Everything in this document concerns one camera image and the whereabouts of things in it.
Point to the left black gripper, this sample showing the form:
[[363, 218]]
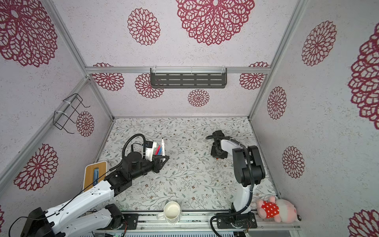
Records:
[[157, 163]]

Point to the pink plush toy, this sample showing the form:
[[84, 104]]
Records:
[[280, 210]]

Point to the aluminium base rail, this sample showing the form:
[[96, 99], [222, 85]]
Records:
[[197, 224]]

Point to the dark grey wall shelf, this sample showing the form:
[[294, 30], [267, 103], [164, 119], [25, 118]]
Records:
[[188, 79]]

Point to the white ceramic mug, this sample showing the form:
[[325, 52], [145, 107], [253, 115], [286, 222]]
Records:
[[171, 213]]

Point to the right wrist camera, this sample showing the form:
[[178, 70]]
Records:
[[217, 135]]

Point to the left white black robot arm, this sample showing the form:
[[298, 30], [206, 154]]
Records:
[[69, 220]]

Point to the black wire wall rack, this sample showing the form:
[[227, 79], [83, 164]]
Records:
[[61, 118]]

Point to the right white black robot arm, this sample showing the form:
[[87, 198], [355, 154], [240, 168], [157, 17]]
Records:
[[249, 171]]

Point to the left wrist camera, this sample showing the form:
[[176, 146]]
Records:
[[150, 149]]

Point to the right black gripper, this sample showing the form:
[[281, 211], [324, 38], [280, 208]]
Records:
[[213, 154]]

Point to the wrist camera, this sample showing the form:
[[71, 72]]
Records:
[[150, 149], [217, 135]]

